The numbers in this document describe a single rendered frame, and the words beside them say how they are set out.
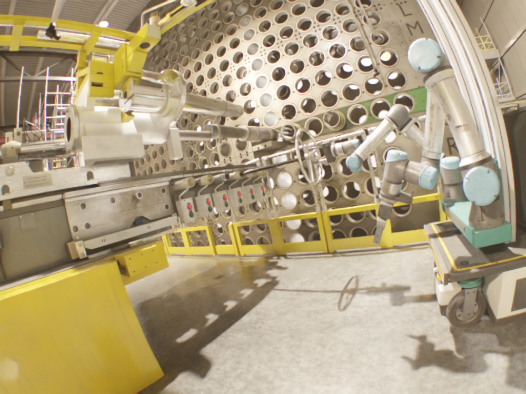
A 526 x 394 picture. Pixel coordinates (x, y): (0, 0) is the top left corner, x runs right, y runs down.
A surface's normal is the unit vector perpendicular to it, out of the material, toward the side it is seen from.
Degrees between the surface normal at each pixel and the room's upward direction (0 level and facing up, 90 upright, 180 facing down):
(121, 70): 90
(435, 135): 98
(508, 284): 90
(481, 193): 97
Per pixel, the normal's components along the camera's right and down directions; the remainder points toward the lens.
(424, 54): -0.83, 0.07
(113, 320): 0.82, -0.15
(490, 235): -0.49, 0.15
